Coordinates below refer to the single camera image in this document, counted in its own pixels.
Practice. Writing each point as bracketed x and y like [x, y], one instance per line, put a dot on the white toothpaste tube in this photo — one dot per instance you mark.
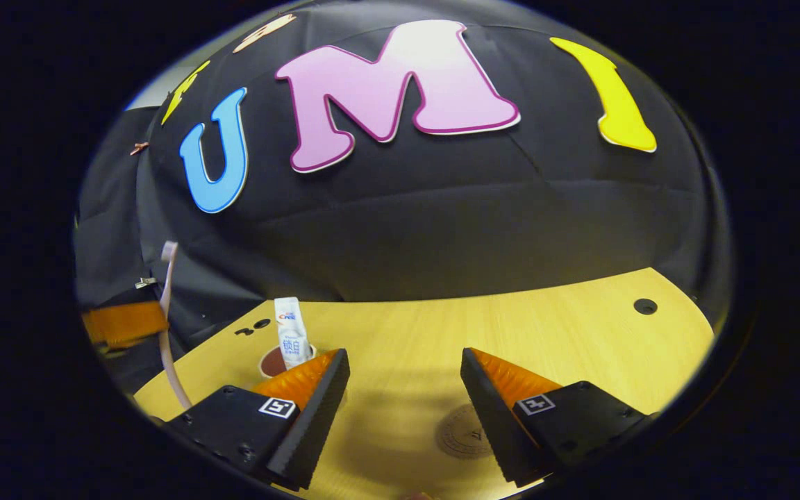
[292, 326]

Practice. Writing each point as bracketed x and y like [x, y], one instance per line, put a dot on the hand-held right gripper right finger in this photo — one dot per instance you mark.
[487, 417]

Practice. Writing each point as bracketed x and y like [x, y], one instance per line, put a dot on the small silver clip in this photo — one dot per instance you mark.
[144, 282]

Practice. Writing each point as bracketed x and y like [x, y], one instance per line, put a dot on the beige cup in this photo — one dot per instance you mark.
[271, 362]

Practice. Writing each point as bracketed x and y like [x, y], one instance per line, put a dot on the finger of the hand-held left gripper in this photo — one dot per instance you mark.
[122, 323]

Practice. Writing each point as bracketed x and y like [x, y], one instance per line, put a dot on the wooden desktop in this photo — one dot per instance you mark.
[407, 333]

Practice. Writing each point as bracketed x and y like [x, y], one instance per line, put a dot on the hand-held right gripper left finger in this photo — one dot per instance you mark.
[317, 417]

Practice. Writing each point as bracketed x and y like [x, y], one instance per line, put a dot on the pink toothbrush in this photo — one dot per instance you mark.
[167, 361]

